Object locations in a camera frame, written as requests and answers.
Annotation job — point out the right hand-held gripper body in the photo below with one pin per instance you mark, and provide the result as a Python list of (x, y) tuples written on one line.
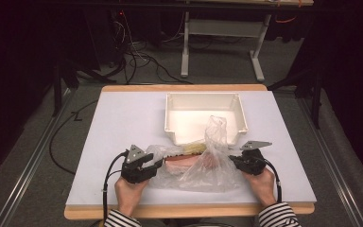
[(253, 162)]

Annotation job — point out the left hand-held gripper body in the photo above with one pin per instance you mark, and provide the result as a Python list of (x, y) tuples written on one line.
[(135, 170)]

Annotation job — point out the red-brown food packet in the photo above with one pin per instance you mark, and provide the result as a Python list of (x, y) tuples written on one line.
[(184, 163)]

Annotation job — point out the clear plastic bag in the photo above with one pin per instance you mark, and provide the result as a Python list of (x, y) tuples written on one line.
[(208, 173)]

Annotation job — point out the yellow food packet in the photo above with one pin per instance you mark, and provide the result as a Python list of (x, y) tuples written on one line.
[(195, 148)]

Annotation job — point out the cream plastic bin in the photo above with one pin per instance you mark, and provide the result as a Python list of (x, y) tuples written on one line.
[(201, 123)]

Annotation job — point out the black metal stand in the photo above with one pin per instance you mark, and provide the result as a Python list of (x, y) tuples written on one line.
[(316, 94), (56, 88)]

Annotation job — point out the metal floor rail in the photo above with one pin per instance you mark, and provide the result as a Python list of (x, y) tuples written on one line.
[(28, 170), (334, 170)]

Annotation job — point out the white metal desk frame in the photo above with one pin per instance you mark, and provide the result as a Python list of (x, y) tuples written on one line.
[(220, 28)]

